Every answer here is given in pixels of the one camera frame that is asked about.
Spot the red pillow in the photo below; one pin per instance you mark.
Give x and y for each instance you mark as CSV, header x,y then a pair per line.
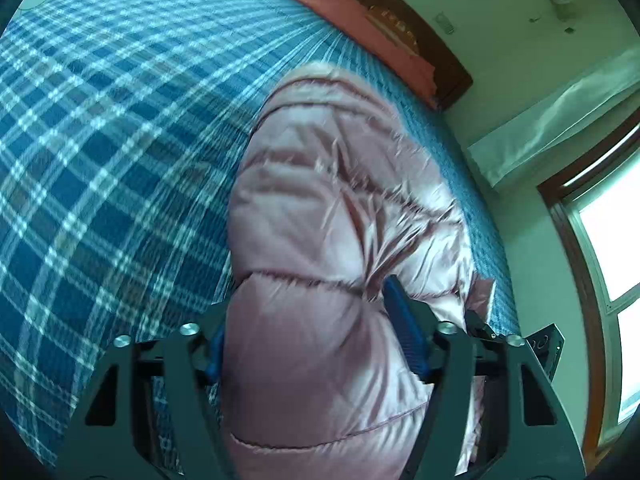
x,y
350,15

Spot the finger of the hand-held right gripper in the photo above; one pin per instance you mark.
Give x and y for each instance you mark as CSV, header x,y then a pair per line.
x,y
479,326
547,347

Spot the brown patterned cushion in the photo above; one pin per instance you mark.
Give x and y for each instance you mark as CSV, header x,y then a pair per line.
x,y
395,27

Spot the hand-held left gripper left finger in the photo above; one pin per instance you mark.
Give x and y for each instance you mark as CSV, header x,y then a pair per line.
x,y
216,347

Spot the bed with blue plaid sheet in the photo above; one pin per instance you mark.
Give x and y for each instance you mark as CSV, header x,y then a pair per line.
x,y
115,150

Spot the pink puffer jacket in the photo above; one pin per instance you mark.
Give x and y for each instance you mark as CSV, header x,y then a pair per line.
x,y
325,240

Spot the brown framed window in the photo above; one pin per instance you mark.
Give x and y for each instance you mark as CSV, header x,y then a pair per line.
x,y
605,240

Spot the white wall switch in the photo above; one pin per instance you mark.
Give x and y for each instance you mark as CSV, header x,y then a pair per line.
x,y
444,23

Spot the dark wooden headboard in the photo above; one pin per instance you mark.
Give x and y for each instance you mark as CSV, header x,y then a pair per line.
x,y
450,76

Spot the white sheer curtain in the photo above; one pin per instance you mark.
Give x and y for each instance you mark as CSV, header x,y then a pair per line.
x,y
555,120

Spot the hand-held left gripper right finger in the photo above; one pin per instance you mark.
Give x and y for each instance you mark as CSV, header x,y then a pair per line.
x,y
407,327

